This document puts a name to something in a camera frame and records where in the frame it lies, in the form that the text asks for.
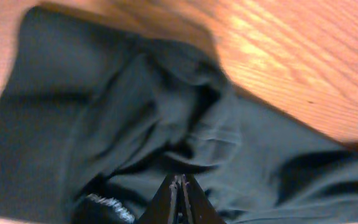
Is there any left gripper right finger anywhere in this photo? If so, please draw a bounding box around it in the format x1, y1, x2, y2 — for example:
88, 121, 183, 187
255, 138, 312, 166
180, 175, 226, 224

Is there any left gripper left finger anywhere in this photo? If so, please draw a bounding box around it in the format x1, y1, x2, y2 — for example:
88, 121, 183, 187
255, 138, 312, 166
137, 175, 178, 224

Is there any black polo shirt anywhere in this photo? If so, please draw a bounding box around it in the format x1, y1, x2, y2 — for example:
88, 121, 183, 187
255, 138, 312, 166
0, 6, 358, 223

